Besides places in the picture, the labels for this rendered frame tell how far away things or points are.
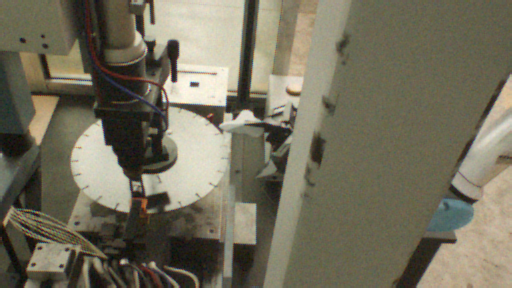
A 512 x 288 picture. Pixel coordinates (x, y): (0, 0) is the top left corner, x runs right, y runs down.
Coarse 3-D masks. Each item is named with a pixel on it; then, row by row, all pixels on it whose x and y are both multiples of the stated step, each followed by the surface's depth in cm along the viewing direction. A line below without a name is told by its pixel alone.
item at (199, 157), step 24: (192, 120) 112; (96, 144) 104; (192, 144) 106; (216, 144) 107; (72, 168) 98; (96, 168) 99; (120, 168) 99; (168, 168) 100; (192, 168) 101; (216, 168) 101; (96, 192) 94; (120, 192) 94; (168, 192) 95; (192, 192) 96
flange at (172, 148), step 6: (168, 138) 106; (168, 144) 104; (174, 144) 104; (168, 150) 103; (174, 150) 103; (174, 156) 102; (162, 162) 100; (168, 162) 100; (144, 168) 99; (150, 168) 99; (156, 168) 99; (162, 168) 100
